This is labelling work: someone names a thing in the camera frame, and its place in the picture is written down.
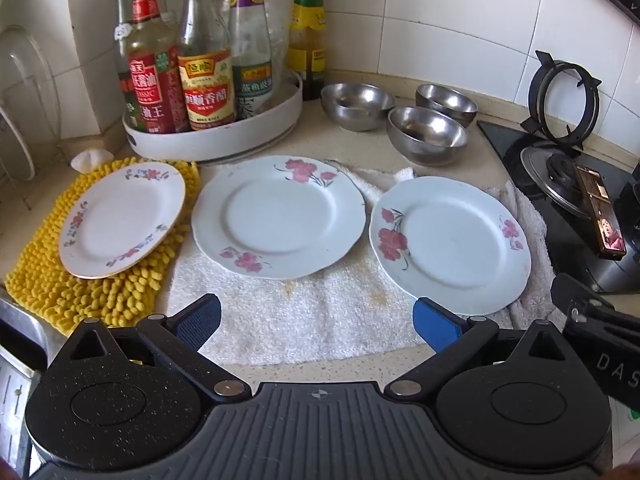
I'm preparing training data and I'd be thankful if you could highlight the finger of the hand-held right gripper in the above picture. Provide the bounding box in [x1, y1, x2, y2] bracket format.
[550, 274, 616, 333]

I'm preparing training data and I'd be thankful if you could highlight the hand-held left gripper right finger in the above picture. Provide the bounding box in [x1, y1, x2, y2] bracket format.
[384, 297, 596, 403]

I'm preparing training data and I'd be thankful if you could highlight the small floral rim plate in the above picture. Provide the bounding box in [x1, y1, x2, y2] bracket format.
[58, 160, 187, 279]

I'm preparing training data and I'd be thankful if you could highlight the purple label sauce bottle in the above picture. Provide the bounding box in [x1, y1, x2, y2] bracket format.
[229, 0, 275, 121]

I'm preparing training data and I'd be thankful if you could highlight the yellow chenille mat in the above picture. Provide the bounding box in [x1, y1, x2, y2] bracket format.
[5, 156, 201, 337]

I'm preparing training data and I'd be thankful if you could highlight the stove burner with steel tray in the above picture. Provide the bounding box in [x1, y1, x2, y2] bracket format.
[520, 145, 621, 221]

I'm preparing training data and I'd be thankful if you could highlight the black gas stove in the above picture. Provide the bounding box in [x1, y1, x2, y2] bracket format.
[477, 120, 640, 295]

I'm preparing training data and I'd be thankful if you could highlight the white garlic bulb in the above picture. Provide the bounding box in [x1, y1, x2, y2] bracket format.
[70, 149, 115, 173]

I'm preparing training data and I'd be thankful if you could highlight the white turntable condiment rack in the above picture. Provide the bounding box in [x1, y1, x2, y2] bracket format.
[109, 0, 304, 163]

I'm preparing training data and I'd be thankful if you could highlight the brown patterned lighter box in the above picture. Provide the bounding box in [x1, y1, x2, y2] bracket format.
[574, 164, 627, 260]

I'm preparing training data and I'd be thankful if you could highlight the red label soy sauce bottle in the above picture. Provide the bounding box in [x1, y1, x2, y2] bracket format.
[125, 0, 183, 134]

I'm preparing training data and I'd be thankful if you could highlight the dark green glass bottle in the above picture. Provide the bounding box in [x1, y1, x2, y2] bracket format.
[112, 0, 138, 121]

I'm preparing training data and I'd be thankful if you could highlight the large pink flower plate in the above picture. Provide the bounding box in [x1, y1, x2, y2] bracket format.
[191, 155, 367, 281]
[369, 176, 532, 317]

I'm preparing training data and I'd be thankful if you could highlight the stainless steel bowl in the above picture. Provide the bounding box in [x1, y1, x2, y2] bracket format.
[320, 82, 396, 132]
[387, 106, 468, 167]
[415, 83, 478, 128]

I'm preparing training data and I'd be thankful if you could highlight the white towel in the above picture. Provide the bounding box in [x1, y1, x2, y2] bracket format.
[165, 160, 556, 366]

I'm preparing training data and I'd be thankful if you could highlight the green yellow label bottle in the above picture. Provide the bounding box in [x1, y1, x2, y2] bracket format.
[287, 0, 328, 101]

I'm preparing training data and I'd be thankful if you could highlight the black pan support ring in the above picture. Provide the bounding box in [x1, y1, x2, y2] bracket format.
[520, 50, 603, 151]

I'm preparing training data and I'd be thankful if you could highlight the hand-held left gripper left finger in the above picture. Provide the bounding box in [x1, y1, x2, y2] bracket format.
[47, 294, 251, 403]

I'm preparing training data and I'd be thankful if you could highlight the yellow cap vinegar bottle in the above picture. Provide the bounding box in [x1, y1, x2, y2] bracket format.
[176, 0, 236, 132]

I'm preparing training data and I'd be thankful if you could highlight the steel sink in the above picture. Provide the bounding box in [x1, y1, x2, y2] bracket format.
[0, 295, 51, 480]

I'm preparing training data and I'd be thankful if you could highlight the glass pot lid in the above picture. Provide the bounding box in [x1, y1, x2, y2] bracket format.
[0, 25, 62, 181]

